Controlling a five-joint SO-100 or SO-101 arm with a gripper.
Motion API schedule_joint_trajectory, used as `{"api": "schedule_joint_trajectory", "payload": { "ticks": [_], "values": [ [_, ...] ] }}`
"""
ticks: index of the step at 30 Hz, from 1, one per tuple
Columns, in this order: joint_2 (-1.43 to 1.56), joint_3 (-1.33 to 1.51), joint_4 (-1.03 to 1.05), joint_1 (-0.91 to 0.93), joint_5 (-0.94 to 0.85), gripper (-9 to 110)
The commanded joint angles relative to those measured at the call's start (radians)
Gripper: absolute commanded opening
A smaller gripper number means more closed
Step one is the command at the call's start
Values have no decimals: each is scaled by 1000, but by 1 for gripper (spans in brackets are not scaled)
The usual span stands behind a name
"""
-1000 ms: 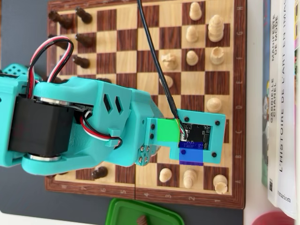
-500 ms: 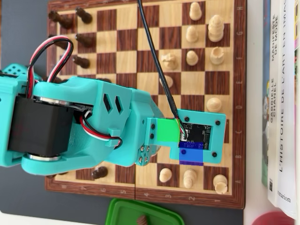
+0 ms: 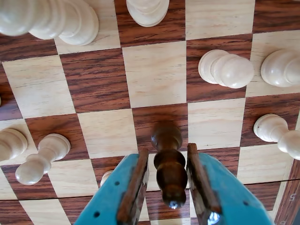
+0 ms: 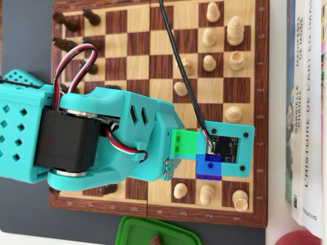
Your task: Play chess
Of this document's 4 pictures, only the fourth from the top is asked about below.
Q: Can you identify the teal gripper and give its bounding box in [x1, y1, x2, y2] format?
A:
[153, 99, 185, 182]

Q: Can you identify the teal perforated robot base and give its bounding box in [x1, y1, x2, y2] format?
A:
[1, 68, 43, 87]

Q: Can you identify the white wooden chess pawn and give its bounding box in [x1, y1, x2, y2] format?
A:
[202, 27, 217, 47]
[203, 54, 217, 72]
[173, 182, 189, 199]
[173, 81, 190, 97]
[205, 2, 221, 23]

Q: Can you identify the white wooden chess bishop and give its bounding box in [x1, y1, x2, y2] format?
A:
[199, 183, 215, 206]

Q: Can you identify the white wooden chess knight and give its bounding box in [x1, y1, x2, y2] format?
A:
[176, 57, 194, 77]

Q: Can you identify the white wooden chess rook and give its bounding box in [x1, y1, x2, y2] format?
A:
[231, 189, 249, 212]
[228, 50, 245, 71]

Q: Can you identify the white wooden chess king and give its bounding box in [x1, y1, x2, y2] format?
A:
[226, 15, 245, 46]

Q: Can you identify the dark brown chess knight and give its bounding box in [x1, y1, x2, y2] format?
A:
[52, 37, 79, 55]

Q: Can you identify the white pawn right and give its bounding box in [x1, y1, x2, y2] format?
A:
[224, 106, 242, 123]

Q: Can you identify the wooden chessboard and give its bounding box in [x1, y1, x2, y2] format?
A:
[48, 0, 269, 229]

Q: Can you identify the green plastic lid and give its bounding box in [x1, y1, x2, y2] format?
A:
[114, 215, 202, 245]

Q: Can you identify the blue panda book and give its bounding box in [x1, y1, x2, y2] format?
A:
[285, 0, 297, 205]

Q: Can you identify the white Gabrielle Chanel book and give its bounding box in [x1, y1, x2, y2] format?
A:
[291, 0, 307, 227]

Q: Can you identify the red transparent measuring cup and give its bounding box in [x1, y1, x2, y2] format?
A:
[274, 229, 322, 245]

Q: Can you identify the pink puzzle box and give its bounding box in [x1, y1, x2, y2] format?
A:
[319, 0, 327, 240]

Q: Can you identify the black camera cable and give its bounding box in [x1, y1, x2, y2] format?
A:
[158, 0, 217, 154]

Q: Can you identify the short red white black wire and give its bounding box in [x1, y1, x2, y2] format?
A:
[105, 121, 149, 159]

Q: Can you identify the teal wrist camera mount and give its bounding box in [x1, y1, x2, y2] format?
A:
[170, 119, 255, 181]

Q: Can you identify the long red white black wire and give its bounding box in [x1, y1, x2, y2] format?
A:
[53, 43, 99, 111]

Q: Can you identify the thin black forearm cable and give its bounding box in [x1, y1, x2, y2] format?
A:
[0, 78, 43, 90]

